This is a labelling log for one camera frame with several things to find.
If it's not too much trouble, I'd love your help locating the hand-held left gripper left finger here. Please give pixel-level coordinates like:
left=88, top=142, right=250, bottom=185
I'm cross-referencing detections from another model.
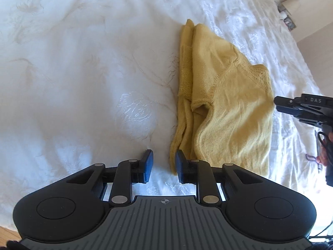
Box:
left=66, top=149, right=154, bottom=209

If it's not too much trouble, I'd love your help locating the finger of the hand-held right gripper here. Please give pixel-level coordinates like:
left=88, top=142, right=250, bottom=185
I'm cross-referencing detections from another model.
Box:
left=274, top=96, right=303, bottom=108
left=275, top=105, right=301, bottom=116

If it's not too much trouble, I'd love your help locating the purple strap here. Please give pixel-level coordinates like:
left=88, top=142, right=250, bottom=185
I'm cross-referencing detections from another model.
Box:
left=305, top=153, right=323, bottom=173

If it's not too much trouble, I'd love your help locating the black cable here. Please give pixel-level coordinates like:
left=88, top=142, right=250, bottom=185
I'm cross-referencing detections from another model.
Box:
left=317, top=131, right=331, bottom=150

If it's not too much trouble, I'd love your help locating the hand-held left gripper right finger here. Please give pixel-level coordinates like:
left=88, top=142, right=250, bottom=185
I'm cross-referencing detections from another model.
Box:
left=175, top=150, right=263, bottom=207

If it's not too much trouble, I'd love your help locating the beige bedside lamp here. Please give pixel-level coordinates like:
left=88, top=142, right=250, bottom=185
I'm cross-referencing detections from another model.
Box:
left=282, top=0, right=300, bottom=13

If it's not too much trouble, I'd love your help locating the yellow knit sweater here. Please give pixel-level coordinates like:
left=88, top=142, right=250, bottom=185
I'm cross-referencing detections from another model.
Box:
left=169, top=19, right=275, bottom=176

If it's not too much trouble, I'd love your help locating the white embroidered bedspread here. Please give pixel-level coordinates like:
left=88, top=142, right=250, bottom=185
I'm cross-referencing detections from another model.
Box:
left=0, top=0, right=333, bottom=236

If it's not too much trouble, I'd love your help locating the person's right hand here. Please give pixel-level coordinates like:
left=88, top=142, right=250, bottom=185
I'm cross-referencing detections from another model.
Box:
left=317, top=132, right=333, bottom=168

